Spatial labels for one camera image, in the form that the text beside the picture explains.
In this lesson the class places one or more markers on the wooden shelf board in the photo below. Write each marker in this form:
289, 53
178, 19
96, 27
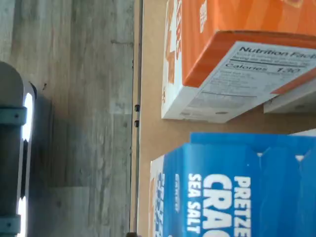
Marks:
153, 138

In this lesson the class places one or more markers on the black metal shelf rack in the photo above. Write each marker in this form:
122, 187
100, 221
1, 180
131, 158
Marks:
137, 74

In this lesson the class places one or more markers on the blue sea salt crackers box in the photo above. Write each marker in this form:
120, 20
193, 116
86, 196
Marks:
222, 160

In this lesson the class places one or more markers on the orange cheddar pretzel crackers box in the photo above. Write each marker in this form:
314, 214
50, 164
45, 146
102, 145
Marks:
296, 101
222, 19

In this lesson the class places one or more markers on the grey cylinder with teal clamps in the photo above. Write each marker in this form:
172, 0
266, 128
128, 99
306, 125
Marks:
10, 148

